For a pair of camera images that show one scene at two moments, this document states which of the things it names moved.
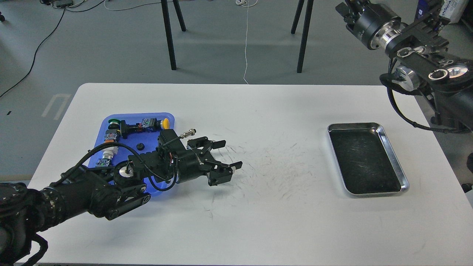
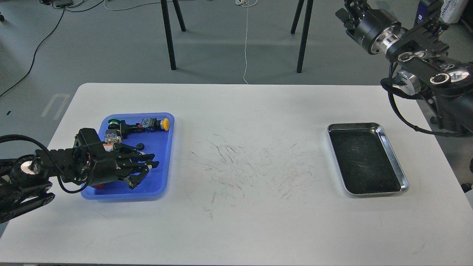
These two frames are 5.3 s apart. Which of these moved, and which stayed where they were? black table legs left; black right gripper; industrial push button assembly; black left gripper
Moved: black left gripper
Stayed: industrial push button assembly; black right gripper; black table legs left
